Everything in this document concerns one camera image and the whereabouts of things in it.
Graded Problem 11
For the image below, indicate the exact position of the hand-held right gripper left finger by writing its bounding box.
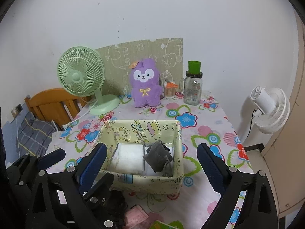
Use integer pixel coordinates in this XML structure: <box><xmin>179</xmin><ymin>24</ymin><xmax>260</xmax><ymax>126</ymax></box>
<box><xmin>25</xmin><ymin>144</ymin><xmax>115</xmax><ymax>229</ymax></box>

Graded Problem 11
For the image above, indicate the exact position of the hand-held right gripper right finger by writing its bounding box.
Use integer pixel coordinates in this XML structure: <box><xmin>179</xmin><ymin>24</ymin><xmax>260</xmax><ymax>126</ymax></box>
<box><xmin>197</xmin><ymin>143</ymin><xmax>281</xmax><ymax>229</ymax></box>

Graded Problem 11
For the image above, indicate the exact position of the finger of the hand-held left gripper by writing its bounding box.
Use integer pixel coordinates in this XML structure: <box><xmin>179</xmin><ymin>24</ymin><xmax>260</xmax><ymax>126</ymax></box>
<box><xmin>82</xmin><ymin>172</ymin><xmax>115</xmax><ymax>209</ymax></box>
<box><xmin>7</xmin><ymin>148</ymin><xmax>66</xmax><ymax>189</ymax></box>

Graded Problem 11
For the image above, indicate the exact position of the dark cloth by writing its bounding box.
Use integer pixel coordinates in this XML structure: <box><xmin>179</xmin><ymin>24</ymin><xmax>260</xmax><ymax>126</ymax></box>
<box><xmin>105</xmin><ymin>191</ymin><xmax>128</xmax><ymax>227</ymax></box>

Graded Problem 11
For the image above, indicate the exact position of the pink packet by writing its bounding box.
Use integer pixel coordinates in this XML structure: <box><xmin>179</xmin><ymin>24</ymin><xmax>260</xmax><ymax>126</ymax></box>
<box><xmin>125</xmin><ymin>205</ymin><xmax>149</xmax><ymax>229</ymax></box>

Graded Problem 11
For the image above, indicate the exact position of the yellow printed fabric basket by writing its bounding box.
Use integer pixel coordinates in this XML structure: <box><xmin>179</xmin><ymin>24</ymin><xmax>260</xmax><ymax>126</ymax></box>
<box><xmin>96</xmin><ymin>119</ymin><xmax>184</xmax><ymax>194</ymax></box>

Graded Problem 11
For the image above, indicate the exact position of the grey plaid cloth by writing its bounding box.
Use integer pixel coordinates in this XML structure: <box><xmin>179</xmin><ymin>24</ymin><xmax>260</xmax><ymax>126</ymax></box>
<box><xmin>15</xmin><ymin>112</ymin><xmax>56</xmax><ymax>156</ymax></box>

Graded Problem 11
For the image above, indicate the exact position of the white folded cloth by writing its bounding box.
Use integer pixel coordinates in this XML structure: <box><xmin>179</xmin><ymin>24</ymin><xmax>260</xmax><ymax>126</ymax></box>
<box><xmin>107</xmin><ymin>143</ymin><xmax>174</xmax><ymax>176</ymax></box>

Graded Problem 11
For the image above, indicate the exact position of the wooden chair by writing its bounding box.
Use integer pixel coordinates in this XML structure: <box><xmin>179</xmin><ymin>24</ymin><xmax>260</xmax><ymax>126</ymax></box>
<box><xmin>24</xmin><ymin>88</ymin><xmax>92</xmax><ymax>130</ymax></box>

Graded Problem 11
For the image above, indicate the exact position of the green yellow packet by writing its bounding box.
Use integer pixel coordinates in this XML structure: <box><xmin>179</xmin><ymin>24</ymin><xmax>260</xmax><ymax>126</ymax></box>
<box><xmin>150</xmin><ymin>220</ymin><xmax>184</xmax><ymax>229</ymax></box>

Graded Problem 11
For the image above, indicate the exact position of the glass jar with green lid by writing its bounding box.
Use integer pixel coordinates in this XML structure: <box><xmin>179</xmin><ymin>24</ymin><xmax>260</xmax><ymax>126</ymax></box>
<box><xmin>178</xmin><ymin>61</ymin><xmax>203</xmax><ymax>106</ymax></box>

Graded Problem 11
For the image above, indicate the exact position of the beige cabinet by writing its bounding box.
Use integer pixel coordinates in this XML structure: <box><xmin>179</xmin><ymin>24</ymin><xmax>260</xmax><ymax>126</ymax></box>
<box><xmin>261</xmin><ymin>12</ymin><xmax>305</xmax><ymax>220</ymax></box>

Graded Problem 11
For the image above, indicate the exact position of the green desk fan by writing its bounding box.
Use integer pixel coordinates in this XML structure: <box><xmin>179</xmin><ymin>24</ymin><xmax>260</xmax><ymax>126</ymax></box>
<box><xmin>57</xmin><ymin>46</ymin><xmax>120</xmax><ymax>115</ymax></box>

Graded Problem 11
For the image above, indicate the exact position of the white standing fan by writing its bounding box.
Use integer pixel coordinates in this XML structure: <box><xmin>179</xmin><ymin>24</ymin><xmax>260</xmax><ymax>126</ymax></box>
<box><xmin>250</xmin><ymin>85</ymin><xmax>291</xmax><ymax>134</ymax></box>

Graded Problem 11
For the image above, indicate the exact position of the cotton swab container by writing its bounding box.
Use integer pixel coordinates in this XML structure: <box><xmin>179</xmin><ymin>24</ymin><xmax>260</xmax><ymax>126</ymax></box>
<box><xmin>163</xmin><ymin>77</ymin><xmax>179</xmax><ymax>99</ymax></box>

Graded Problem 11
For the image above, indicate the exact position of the purple plush toy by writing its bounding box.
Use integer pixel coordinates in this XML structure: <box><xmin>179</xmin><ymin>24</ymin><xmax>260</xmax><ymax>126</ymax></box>
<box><xmin>129</xmin><ymin>58</ymin><xmax>164</xmax><ymax>108</ymax></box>

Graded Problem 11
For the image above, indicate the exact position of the green printed board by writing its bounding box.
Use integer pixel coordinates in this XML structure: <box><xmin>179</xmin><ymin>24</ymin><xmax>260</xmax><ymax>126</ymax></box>
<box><xmin>96</xmin><ymin>38</ymin><xmax>184</xmax><ymax>95</ymax></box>

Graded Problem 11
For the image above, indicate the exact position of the white power cord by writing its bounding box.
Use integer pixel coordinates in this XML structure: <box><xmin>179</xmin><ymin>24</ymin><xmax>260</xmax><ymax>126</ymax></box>
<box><xmin>62</xmin><ymin>100</ymin><xmax>98</xmax><ymax>127</ymax></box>

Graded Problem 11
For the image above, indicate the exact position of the black fan cable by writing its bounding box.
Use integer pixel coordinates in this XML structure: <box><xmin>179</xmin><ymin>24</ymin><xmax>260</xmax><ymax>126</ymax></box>
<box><xmin>244</xmin><ymin>110</ymin><xmax>257</xmax><ymax>146</ymax></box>

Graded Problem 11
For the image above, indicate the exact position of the grey drawstring pouch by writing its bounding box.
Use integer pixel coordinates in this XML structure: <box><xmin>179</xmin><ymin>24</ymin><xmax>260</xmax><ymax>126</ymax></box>
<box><xmin>142</xmin><ymin>140</ymin><xmax>174</xmax><ymax>177</ymax></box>

